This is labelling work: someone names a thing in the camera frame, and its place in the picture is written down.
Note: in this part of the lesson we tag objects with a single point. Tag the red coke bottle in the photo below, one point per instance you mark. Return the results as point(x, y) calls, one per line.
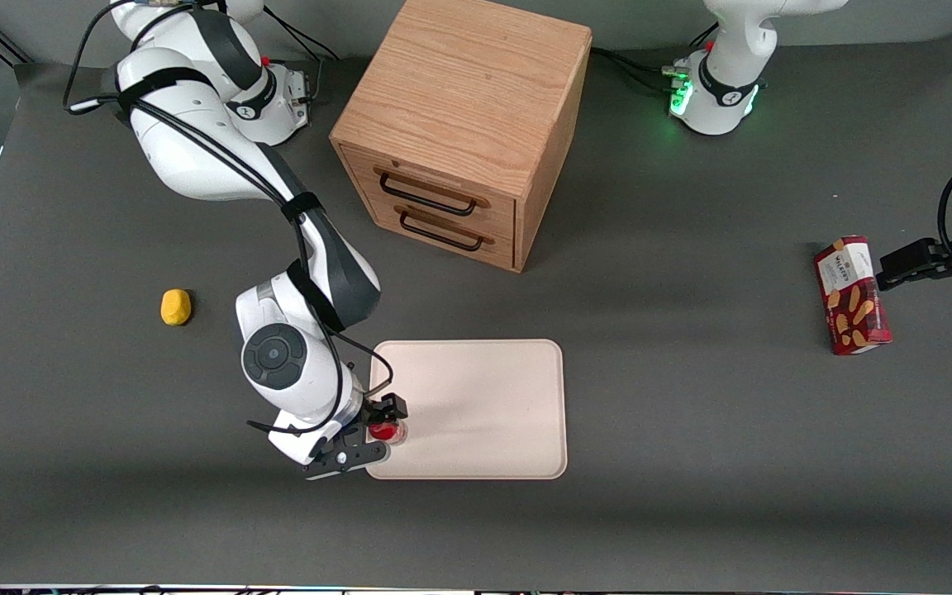
point(385, 431)

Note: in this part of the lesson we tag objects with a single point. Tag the red shortbread cookie box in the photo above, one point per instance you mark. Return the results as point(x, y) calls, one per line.
point(852, 297)

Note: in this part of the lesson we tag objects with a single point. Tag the wooden drawer front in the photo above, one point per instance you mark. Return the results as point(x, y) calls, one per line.
point(426, 178)
point(443, 244)

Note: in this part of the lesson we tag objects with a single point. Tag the yellow lemon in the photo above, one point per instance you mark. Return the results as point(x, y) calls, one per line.
point(176, 307)

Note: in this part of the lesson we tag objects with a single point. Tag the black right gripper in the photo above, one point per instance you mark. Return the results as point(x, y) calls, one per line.
point(376, 408)

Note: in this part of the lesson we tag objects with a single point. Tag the beige plastic tray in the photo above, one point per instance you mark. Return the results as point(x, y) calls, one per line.
point(476, 409)

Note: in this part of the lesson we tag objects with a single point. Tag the wooden drawer cabinet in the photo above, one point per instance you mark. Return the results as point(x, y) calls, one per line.
point(468, 83)

